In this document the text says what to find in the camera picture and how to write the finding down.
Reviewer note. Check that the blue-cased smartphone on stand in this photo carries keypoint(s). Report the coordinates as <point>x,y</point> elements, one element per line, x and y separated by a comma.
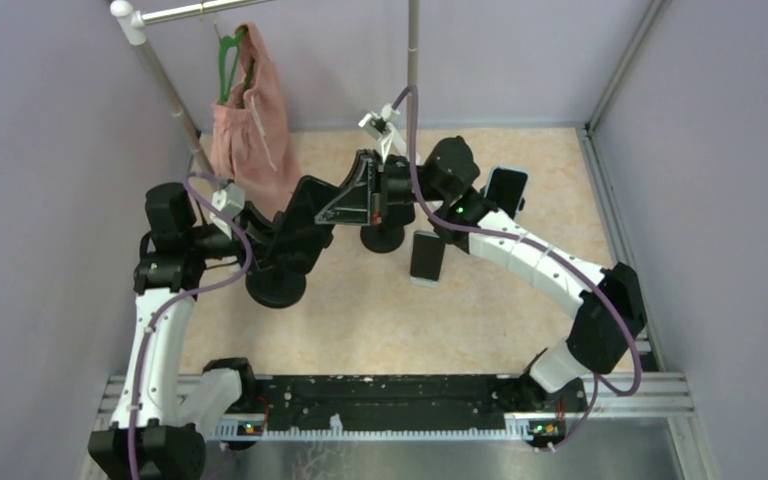
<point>505,183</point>

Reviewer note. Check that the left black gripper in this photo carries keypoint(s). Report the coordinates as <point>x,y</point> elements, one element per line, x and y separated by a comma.
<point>251,229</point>

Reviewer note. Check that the pink hanging garment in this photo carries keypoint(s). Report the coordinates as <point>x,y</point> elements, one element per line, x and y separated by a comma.
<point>251,141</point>

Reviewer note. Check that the white-edged smartphone on table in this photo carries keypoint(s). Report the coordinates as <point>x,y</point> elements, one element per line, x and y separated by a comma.
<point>427,255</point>

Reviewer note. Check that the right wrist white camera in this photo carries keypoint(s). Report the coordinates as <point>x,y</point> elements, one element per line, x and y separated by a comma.
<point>386,135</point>

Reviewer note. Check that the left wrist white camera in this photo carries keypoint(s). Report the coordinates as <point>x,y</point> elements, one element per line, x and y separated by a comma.
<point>230,202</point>

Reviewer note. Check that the green clothes hanger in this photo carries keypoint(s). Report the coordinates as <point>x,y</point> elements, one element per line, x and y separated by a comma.
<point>229,60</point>

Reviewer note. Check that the black smartphone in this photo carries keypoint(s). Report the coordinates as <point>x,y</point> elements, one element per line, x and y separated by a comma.
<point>304,212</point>

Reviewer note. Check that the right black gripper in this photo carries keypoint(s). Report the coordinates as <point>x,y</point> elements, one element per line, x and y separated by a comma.
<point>379,192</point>

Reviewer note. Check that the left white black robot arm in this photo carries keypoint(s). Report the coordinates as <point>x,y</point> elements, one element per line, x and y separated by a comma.
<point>193,246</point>

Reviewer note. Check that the wrist white camera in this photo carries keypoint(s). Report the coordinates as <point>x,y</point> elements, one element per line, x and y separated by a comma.
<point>386,135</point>
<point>230,202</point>

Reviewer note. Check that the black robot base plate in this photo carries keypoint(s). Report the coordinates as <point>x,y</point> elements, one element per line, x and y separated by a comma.
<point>403,408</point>

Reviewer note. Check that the black phone stand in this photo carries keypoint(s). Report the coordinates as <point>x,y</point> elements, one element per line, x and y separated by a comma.
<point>382,239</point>
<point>513,208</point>
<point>278,277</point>

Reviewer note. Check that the metal clothes rack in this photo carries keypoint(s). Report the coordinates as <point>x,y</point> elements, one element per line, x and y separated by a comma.
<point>133,22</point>

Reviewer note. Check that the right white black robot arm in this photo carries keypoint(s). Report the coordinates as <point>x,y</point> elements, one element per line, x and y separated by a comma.
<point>604,303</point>

